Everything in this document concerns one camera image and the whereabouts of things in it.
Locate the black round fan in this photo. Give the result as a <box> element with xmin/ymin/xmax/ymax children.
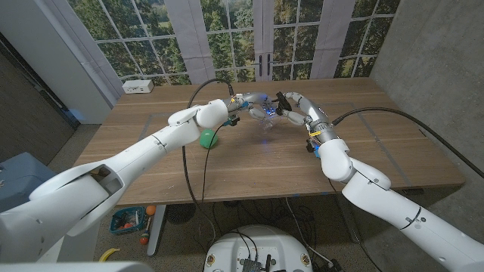
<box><xmin>166</xmin><ymin>202</ymin><xmax>197</xmax><ymax>225</ymax></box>

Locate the blue storage bin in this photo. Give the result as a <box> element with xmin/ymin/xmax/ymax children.
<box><xmin>0</xmin><ymin>152</ymin><xmax>54</xmax><ymax>212</ymax></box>

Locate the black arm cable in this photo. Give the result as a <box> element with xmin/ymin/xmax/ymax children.
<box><xmin>331</xmin><ymin>107</ymin><xmax>484</xmax><ymax>179</ymax></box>
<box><xmin>181</xmin><ymin>77</ymin><xmax>236</xmax><ymax>243</ymax></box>

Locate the black spray top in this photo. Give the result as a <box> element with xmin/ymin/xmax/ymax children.
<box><xmin>275</xmin><ymin>91</ymin><xmax>293</xmax><ymax>116</ymax></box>

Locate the colourful toy maraca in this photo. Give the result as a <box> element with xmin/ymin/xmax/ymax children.
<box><xmin>138</xmin><ymin>217</ymin><xmax>152</xmax><ymax>246</ymax></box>

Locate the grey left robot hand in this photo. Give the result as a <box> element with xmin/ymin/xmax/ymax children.
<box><xmin>222</xmin><ymin>91</ymin><xmax>280</xmax><ymax>128</ymax></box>

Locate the yellow toy banana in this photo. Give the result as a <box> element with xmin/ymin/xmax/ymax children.
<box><xmin>98</xmin><ymin>247</ymin><xmax>121</xmax><ymax>263</ymax></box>

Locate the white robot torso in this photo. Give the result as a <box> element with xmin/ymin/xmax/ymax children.
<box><xmin>203</xmin><ymin>225</ymin><xmax>313</xmax><ymax>272</ymax></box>

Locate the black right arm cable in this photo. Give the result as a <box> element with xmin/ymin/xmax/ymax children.
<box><xmin>331</xmin><ymin>107</ymin><xmax>484</xmax><ymax>179</ymax></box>

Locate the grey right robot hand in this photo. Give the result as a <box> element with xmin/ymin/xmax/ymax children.
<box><xmin>281</xmin><ymin>91</ymin><xmax>340</xmax><ymax>153</ymax></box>

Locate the white power strip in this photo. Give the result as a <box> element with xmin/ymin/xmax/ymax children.
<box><xmin>122</xmin><ymin>79</ymin><xmax>155</xmax><ymax>94</ymax></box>

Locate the green ball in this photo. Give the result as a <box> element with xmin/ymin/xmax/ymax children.
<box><xmin>199</xmin><ymin>128</ymin><xmax>219</xmax><ymax>150</ymax></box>

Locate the teal toy basket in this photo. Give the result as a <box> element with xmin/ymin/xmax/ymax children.
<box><xmin>110</xmin><ymin>206</ymin><xmax>147</xmax><ymax>236</ymax></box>

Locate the clear plastic spray bottle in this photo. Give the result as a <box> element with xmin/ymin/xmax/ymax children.
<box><xmin>259</xmin><ymin>109</ymin><xmax>283</xmax><ymax>132</ymax></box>

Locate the printed window backdrop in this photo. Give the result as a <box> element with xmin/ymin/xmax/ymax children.
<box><xmin>67</xmin><ymin>0</ymin><xmax>402</xmax><ymax>86</ymax></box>

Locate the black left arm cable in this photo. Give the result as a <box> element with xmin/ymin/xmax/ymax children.
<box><xmin>181</xmin><ymin>77</ymin><xmax>236</xmax><ymax>243</ymax></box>

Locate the white table leg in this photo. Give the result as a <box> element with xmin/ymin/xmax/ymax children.
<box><xmin>146</xmin><ymin>203</ymin><xmax>168</xmax><ymax>258</ymax></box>

